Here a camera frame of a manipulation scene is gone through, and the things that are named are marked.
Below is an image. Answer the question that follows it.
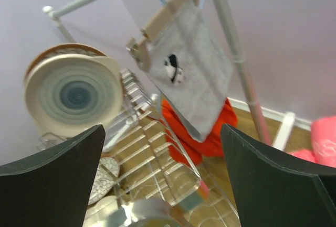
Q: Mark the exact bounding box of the pink patterned garment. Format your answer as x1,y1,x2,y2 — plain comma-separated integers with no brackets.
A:
288,116,335,168

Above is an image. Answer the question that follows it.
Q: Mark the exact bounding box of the steel two-tier dish rack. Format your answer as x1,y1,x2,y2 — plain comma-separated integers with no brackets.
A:
36,68,241,227

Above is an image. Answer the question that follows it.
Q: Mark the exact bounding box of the white clothes rail frame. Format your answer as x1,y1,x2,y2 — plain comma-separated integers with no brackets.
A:
41,0,297,153

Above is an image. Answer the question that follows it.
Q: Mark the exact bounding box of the white divided plate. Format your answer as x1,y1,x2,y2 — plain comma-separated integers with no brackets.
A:
83,195,118,227

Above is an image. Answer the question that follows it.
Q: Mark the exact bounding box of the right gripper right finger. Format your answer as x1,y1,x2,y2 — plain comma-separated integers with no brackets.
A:
220,124,335,226

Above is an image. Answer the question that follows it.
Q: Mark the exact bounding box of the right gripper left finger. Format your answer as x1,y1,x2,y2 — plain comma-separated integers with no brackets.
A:
1,125,106,226

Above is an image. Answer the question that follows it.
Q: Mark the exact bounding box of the floral brown rim plate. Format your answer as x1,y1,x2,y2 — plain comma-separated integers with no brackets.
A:
88,157,120,206
23,43,106,82

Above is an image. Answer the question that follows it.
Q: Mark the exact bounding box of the orange garment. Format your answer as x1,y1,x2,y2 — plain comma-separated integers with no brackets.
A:
161,100,238,165

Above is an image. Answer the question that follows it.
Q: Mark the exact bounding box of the grey swirl ceramic plate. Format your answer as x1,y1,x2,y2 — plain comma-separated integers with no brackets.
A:
24,54,123,137

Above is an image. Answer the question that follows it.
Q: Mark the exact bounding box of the beige clip hanger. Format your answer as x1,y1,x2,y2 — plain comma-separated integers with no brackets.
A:
126,0,200,72

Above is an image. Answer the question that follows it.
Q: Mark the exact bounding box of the grey towel with panda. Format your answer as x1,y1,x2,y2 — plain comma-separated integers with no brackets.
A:
147,1,233,142

